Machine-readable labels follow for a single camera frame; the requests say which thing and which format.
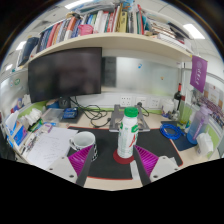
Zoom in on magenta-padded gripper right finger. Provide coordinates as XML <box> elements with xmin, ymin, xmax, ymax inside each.
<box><xmin>132</xmin><ymin>144</ymin><xmax>179</xmax><ymax>187</ymax></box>

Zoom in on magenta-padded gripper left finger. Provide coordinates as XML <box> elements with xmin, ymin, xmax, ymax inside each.
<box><xmin>46</xmin><ymin>145</ymin><xmax>96</xmax><ymax>187</ymax></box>

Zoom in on white drink bottle green cap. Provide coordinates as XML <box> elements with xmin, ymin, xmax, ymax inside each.
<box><xmin>116</xmin><ymin>106</ymin><xmax>140</xmax><ymax>159</ymax></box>

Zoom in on purple translucent water bottle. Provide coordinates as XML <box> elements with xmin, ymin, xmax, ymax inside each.
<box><xmin>186</xmin><ymin>103</ymin><xmax>213</xmax><ymax>145</ymax></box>

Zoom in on black white checkered mug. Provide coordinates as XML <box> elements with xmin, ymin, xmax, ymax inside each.
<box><xmin>68</xmin><ymin>130</ymin><xmax>99</xmax><ymax>163</ymax></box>

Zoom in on white paper sheets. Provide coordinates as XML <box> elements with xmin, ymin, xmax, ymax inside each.
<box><xmin>25</xmin><ymin>127</ymin><xmax>79</xmax><ymax>171</ymax></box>

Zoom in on flat round red coaster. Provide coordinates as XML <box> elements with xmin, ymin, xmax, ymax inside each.
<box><xmin>112</xmin><ymin>149</ymin><xmax>136</xmax><ymax>165</ymax></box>

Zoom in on dark blue mat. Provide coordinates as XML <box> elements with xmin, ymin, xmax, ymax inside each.
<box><xmin>161</xmin><ymin>120</ymin><xmax>198</xmax><ymax>152</ymax></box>

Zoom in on black desk mat red edge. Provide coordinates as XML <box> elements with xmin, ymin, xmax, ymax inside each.
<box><xmin>66</xmin><ymin>125</ymin><xmax>184</xmax><ymax>181</ymax></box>

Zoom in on small blue device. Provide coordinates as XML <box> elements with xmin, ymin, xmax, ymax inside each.
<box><xmin>62</xmin><ymin>107</ymin><xmax>79</xmax><ymax>120</ymax></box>

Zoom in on clear plastic box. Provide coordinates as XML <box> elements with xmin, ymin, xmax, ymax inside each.
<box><xmin>41</xmin><ymin>108</ymin><xmax>64</xmax><ymax>126</ymax></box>

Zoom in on white crumpled tissue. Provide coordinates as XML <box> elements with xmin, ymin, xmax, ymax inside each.
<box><xmin>196</xmin><ymin>132</ymin><xmax>214</xmax><ymax>157</ymax></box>

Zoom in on grey metal laptop stand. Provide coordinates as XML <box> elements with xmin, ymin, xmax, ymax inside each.
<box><xmin>109</xmin><ymin>104</ymin><xmax>151</xmax><ymax>133</ymax></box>

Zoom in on green glass vase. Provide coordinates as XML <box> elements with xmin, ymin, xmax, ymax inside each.
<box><xmin>179</xmin><ymin>99</ymin><xmax>194</xmax><ymax>126</ymax></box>

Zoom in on white tissue stack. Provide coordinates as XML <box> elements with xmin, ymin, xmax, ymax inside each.
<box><xmin>28</xmin><ymin>108</ymin><xmax>43</xmax><ymax>126</ymax></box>

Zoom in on blue tissue box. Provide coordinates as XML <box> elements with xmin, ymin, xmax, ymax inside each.
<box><xmin>4</xmin><ymin>111</ymin><xmax>28</xmax><ymax>148</ymax></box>

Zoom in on dark wine bottle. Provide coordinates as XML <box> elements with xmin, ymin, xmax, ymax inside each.
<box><xmin>173</xmin><ymin>82</ymin><xmax>184</xmax><ymax>102</ymax></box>

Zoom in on group photo poster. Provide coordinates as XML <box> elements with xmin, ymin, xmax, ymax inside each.
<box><xmin>199</xmin><ymin>83</ymin><xmax>224</xmax><ymax>129</ymax></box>

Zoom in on black computer monitor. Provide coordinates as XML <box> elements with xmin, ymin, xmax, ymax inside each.
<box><xmin>27</xmin><ymin>46</ymin><xmax>103</xmax><ymax>109</ymax></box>

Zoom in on purple pennant flag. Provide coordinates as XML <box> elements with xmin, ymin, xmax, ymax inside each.
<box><xmin>189</xmin><ymin>54</ymin><xmax>209</xmax><ymax>94</ymax></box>

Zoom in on beige shelf with books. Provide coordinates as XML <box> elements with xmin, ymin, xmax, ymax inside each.
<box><xmin>16</xmin><ymin>1</ymin><xmax>194</xmax><ymax>69</ymax></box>

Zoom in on coiled blue cable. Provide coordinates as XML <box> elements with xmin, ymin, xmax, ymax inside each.
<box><xmin>159</xmin><ymin>123</ymin><xmax>183</xmax><ymax>140</ymax></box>

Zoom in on black tangled cables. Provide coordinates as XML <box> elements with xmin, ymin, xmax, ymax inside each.
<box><xmin>69</xmin><ymin>96</ymin><xmax>113</xmax><ymax>128</ymax></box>

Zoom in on white wall power outlet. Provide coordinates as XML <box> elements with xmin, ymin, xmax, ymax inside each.
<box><xmin>119</xmin><ymin>95</ymin><xmax>133</xmax><ymax>108</ymax></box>
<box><xmin>149</xmin><ymin>97</ymin><xmax>161</xmax><ymax>109</ymax></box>
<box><xmin>135</xmin><ymin>96</ymin><xmax>148</xmax><ymax>108</ymax></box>

